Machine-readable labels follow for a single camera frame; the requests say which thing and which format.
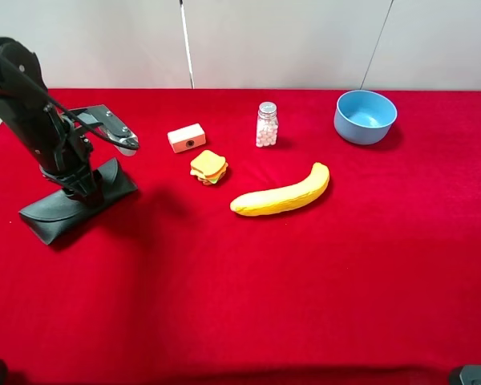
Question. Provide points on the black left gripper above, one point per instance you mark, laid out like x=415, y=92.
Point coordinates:
x=67, y=163

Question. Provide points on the black leather glasses case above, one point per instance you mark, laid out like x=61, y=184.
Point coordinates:
x=63, y=210

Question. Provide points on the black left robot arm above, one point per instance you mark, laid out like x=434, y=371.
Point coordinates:
x=24, y=102

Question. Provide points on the black object bottom right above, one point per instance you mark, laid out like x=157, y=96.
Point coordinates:
x=465, y=375

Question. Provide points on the pink white block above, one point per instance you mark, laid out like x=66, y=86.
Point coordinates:
x=187, y=138

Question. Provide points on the toy sandwich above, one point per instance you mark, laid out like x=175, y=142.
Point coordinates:
x=208, y=167

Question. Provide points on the yellow toy banana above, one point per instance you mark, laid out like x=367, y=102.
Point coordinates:
x=283, y=199

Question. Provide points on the clear bottle of white pills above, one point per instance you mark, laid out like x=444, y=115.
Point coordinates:
x=267, y=125

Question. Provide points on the blue bowl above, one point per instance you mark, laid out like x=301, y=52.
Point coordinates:
x=364, y=117

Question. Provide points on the red tablecloth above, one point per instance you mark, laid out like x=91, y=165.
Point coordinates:
x=376, y=281

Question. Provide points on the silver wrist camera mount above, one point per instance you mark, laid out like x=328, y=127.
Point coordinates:
x=110, y=125

